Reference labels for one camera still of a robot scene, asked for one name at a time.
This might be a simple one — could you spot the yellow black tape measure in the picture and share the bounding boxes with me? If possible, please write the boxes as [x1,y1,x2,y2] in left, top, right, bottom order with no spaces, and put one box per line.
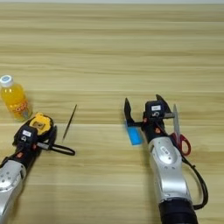
[27,111,76,157]

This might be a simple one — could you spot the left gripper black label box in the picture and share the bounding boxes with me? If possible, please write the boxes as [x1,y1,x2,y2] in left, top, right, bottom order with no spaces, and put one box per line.
[16,124,39,145]

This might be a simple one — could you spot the red handled scissors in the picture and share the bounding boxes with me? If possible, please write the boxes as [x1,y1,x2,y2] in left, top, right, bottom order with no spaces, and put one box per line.
[169,103,193,157]

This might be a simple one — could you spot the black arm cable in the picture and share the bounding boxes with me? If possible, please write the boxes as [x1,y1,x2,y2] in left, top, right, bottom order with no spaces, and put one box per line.
[162,127,209,211]
[0,155,14,169]

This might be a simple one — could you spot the thin black pen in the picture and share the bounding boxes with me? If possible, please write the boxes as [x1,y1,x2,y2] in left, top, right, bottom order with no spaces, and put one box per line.
[61,103,79,141]

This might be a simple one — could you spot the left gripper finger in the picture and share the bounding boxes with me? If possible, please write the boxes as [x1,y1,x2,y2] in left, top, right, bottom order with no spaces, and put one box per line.
[47,124,59,148]

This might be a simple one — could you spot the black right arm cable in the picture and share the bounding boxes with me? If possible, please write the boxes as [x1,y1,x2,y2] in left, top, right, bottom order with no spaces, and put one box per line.
[162,127,209,211]

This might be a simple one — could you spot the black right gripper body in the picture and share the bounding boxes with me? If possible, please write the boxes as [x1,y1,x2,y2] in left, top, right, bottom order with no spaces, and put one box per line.
[141,111,176,144]

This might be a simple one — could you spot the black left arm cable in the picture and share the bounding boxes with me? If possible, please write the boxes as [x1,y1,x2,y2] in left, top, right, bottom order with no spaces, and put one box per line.
[0,155,14,169]

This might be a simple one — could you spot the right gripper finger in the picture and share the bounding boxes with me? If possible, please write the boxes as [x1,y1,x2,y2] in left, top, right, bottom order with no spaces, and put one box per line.
[123,97,146,128]
[155,94,173,116]

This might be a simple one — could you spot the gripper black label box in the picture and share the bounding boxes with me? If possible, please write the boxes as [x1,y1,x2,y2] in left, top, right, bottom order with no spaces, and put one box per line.
[144,99,167,119]
[16,124,39,145]

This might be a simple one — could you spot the blue rectangular block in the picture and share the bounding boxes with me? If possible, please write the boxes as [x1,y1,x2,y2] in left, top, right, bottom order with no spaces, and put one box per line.
[125,120,144,146]

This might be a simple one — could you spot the orange juice bottle white cap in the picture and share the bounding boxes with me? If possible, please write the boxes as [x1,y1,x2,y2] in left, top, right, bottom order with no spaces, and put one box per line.
[0,74,33,123]

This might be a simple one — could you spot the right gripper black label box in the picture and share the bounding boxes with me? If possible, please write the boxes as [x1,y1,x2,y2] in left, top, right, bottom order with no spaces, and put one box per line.
[144,99,167,119]

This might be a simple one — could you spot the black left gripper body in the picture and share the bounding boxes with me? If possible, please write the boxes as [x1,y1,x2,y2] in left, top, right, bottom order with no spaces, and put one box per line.
[10,135,53,170]

